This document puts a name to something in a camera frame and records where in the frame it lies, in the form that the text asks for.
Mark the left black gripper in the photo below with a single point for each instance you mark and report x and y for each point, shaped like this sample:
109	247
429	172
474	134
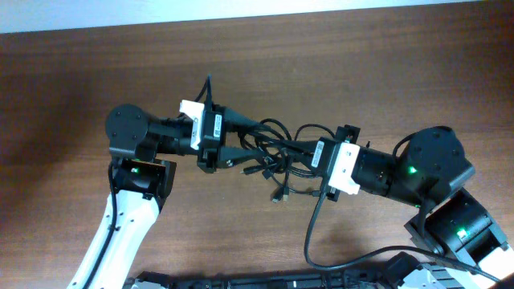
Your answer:
213	136

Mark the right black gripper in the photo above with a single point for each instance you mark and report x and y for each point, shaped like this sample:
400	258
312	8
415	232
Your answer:
351	135

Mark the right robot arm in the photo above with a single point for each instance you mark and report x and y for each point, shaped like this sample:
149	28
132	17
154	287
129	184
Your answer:
455	242

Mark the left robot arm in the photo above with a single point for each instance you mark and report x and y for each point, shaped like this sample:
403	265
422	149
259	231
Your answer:
140	183

